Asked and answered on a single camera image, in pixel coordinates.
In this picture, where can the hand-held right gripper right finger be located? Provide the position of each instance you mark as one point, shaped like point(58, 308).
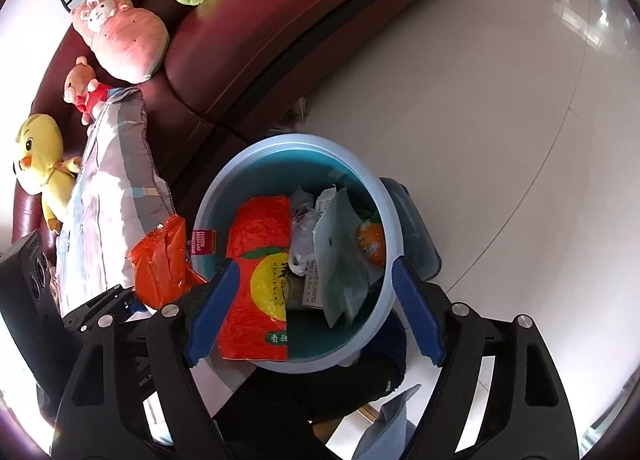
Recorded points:
point(417, 310)

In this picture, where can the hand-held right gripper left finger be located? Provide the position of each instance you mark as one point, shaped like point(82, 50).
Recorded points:
point(212, 310)

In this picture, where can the clear plastic bag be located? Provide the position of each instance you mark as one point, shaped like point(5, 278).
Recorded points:
point(302, 240)

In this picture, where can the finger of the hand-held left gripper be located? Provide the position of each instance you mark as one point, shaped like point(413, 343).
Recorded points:
point(90, 310)

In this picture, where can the grey blue cloth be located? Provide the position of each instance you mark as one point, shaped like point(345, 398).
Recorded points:
point(390, 420)

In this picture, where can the red crinkled snack packet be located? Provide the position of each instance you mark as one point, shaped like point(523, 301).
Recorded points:
point(260, 250)

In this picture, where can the dark red leather sofa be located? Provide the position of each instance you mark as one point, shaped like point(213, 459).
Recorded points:
point(250, 39)

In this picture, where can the yellow chick plush toy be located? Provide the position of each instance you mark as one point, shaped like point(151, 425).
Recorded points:
point(37, 149)

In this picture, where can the teddy bear plush red outfit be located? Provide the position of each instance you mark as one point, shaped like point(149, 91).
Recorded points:
point(82, 84)

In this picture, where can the blue plastic bucket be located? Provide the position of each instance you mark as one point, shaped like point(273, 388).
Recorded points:
point(280, 164)

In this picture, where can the pink plush toy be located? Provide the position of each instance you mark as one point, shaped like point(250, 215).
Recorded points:
point(130, 39)

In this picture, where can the orange snack packet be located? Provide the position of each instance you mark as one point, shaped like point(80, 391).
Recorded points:
point(160, 260)

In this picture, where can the checked pastel blanket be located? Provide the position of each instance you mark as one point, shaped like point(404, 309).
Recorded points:
point(110, 179)

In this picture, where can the white green plastic wrapper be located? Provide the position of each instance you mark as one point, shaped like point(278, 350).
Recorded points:
point(340, 260)

